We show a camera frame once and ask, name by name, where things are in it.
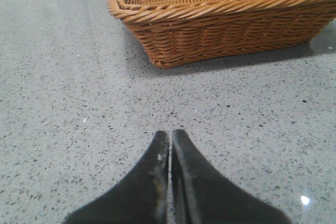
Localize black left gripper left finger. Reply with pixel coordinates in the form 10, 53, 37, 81
65, 131, 169, 223

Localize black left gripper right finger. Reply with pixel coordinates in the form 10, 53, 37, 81
172, 130, 289, 223

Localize brown wicker basket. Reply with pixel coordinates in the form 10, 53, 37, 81
108, 0, 335, 68

